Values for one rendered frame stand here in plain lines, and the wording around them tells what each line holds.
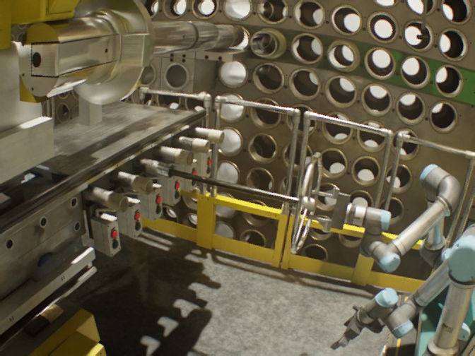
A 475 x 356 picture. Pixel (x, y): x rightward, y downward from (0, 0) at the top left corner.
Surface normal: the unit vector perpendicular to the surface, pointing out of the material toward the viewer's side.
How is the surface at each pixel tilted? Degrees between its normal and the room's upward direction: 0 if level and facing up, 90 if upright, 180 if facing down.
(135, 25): 90
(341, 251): 90
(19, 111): 68
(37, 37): 90
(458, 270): 83
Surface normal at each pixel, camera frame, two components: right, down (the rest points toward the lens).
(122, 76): -0.39, 0.34
